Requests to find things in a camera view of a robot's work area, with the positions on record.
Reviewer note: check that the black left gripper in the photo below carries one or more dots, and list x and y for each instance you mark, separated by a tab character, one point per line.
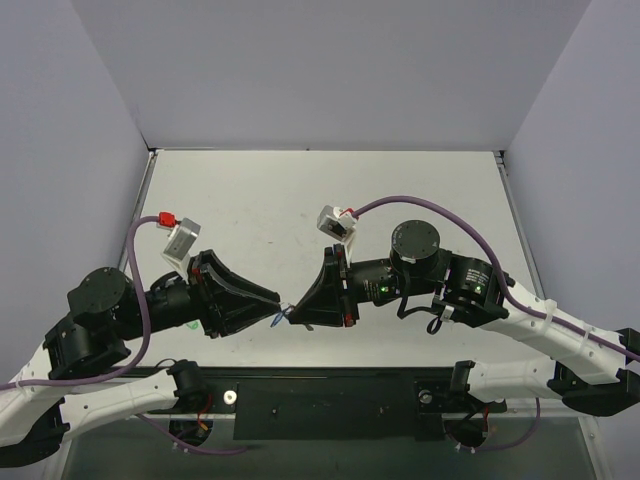
203	295

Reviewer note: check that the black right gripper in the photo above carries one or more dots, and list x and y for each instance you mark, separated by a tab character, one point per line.
341	285

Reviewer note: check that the blue key tag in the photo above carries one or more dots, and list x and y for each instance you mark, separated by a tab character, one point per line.
283	314

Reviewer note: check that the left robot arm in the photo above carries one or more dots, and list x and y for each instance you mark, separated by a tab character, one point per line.
39	413

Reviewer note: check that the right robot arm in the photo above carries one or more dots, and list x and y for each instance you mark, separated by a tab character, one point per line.
583	367

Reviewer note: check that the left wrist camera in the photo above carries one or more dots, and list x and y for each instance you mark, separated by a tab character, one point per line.
182	235

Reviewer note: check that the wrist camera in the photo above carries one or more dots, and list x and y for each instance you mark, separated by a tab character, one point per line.
339	224
182	235

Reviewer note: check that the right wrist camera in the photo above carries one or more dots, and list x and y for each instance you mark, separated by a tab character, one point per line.
339	224

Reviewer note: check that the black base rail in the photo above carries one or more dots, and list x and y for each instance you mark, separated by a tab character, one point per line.
323	403

